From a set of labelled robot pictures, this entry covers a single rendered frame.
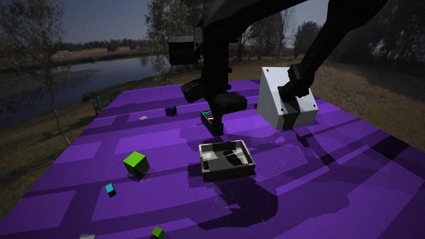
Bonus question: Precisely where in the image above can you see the teal cube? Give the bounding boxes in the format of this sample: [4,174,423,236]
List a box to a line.
[105,183,116,196]

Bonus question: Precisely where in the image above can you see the green cube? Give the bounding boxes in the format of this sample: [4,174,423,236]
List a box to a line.
[151,226,165,239]
[123,151,150,178]

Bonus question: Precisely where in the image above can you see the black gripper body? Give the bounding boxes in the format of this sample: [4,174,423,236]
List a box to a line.
[201,64,247,114]

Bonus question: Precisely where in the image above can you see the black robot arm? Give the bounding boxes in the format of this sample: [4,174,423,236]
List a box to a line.
[168,0,387,103]

